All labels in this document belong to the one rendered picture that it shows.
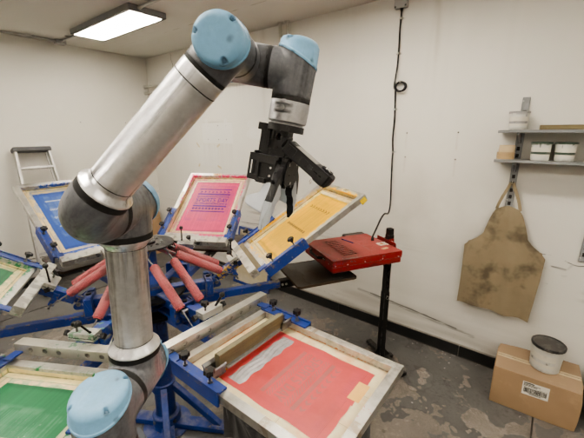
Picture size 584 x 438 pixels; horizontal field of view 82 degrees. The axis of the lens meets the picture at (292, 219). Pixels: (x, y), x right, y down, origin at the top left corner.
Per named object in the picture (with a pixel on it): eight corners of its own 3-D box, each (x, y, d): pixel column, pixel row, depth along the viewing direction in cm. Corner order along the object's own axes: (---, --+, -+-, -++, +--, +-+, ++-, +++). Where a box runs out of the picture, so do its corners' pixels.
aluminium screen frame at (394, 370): (403, 373, 141) (403, 365, 140) (329, 485, 96) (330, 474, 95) (265, 313, 187) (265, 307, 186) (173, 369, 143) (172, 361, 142)
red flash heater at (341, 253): (368, 244, 286) (369, 230, 283) (405, 263, 245) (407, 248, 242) (304, 254, 264) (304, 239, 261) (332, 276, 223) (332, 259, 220)
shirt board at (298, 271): (330, 266, 273) (330, 256, 271) (357, 287, 237) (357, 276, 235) (155, 295, 225) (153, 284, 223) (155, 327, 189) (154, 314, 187)
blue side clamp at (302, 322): (310, 333, 170) (310, 321, 169) (304, 337, 167) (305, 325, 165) (267, 314, 188) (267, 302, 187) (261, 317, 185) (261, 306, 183)
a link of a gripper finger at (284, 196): (275, 203, 80) (271, 173, 73) (298, 209, 78) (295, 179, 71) (269, 212, 78) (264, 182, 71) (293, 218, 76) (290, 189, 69)
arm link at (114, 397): (59, 466, 66) (47, 410, 62) (102, 411, 79) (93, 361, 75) (118, 470, 65) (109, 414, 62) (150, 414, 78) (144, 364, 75)
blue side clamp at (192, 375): (228, 400, 128) (227, 384, 126) (217, 408, 124) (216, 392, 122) (182, 367, 146) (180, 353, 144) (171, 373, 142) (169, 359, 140)
